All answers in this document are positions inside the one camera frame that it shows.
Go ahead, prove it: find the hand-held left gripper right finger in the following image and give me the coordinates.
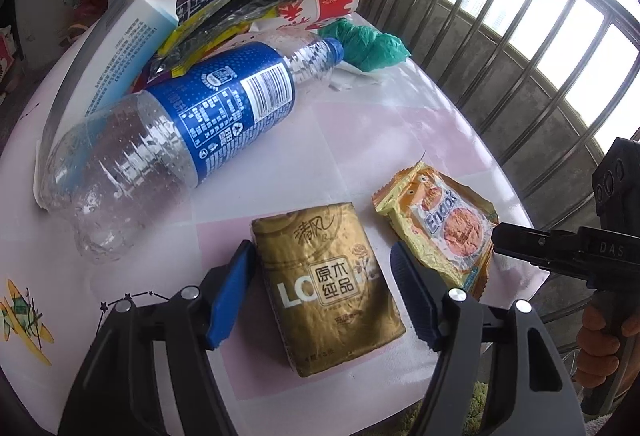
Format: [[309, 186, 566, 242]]
[[390, 241, 586, 436]]

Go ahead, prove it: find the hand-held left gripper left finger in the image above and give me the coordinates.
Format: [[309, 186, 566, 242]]
[[59, 240, 258, 436]]

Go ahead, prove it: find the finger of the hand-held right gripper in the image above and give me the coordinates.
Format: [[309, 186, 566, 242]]
[[492, 222, 582, 275]]

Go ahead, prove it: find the orange biscuit packet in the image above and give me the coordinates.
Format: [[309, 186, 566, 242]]
[[371, 161, 501, 302]]

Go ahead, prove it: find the gold tissue pack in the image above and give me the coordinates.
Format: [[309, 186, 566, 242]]
[[250, 202, 407, 378]]

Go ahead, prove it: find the red and white paper bag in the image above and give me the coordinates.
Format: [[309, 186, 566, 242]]
[[252, 0, 363, 34]]

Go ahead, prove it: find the person's right hand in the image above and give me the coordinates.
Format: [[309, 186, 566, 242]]
[[576, 303, 623, 389]]

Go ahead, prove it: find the pink white printed tablecloth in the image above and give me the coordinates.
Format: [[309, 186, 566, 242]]
[[0, 11, 536, 434]]

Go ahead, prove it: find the clear plastic bottle blue label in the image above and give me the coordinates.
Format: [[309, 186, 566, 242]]
[[37, 36, 346, 264]]

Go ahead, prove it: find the green plastic bag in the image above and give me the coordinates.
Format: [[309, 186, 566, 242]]
[[317, 18, 412, 73]]

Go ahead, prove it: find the white and blue carton box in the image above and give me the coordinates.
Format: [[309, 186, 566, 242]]
[[32, 0, 201, 207]]

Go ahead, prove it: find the pink flowered box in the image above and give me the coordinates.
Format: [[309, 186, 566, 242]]
[[0, 26, 16, 87]]

